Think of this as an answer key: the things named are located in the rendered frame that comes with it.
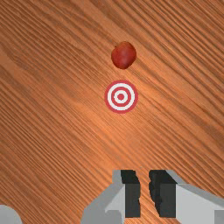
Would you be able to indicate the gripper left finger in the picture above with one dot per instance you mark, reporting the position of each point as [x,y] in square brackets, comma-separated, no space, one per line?
[116,198]

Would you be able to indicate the red apple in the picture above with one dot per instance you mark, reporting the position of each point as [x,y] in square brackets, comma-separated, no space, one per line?
[123,54]

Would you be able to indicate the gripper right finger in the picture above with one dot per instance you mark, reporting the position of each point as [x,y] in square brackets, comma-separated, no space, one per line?
[186,201]

